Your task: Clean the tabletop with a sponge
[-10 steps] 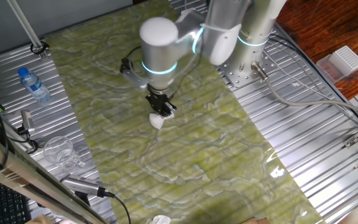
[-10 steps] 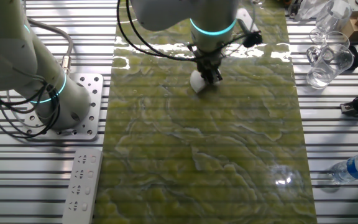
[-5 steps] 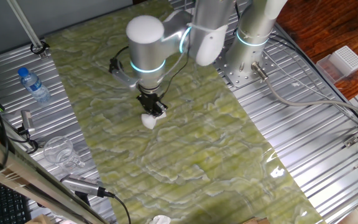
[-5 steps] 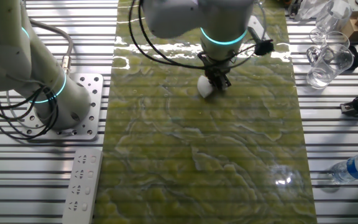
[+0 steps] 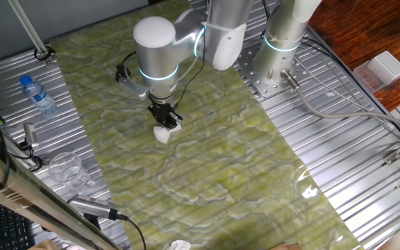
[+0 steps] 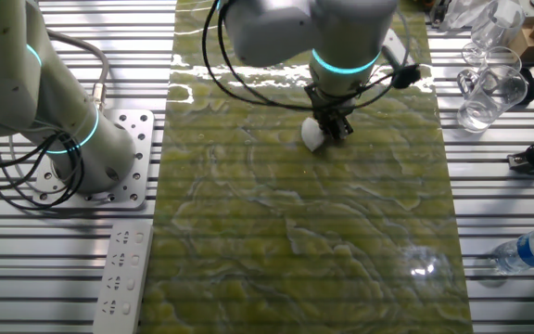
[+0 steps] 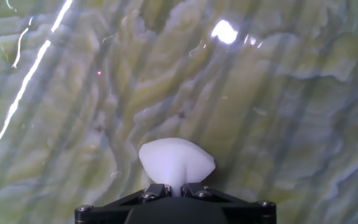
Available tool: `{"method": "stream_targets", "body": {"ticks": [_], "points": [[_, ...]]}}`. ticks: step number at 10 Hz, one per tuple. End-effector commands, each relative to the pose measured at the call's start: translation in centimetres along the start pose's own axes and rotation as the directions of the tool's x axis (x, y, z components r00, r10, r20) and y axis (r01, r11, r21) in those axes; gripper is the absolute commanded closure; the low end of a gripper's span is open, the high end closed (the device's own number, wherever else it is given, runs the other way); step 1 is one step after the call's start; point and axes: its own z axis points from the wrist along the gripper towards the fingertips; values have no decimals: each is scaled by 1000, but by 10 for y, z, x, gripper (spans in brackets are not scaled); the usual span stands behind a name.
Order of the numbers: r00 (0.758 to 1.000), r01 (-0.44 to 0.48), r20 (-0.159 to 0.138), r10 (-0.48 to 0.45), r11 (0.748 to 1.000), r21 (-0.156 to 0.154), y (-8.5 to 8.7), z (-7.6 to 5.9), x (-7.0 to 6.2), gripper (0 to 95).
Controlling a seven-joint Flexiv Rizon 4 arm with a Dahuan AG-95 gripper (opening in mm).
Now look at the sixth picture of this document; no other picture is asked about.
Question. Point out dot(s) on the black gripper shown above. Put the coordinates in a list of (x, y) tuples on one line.
[(329, 106)]

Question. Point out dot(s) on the white sponge block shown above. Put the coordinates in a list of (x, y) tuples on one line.
[(312, 137)]

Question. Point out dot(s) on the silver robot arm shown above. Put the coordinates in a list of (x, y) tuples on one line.
[(16, 83)]

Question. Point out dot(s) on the green marble pattern mat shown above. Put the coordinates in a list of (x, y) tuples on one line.
[(248, 232)]

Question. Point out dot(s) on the wooden block puzzle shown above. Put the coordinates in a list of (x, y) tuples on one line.
[(533, 39)]

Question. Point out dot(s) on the water bottle blue cap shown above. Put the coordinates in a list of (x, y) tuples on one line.
[(526, 250)]

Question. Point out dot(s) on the white power strip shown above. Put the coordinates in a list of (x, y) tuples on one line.
[(123, 278)]

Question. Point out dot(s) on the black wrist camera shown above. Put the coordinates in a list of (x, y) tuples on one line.
[(405, 76)]

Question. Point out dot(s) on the silver camera bracket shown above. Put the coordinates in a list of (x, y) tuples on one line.
[(394, 46)]

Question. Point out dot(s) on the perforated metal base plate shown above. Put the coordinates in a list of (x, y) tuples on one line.
[(142, 139)]

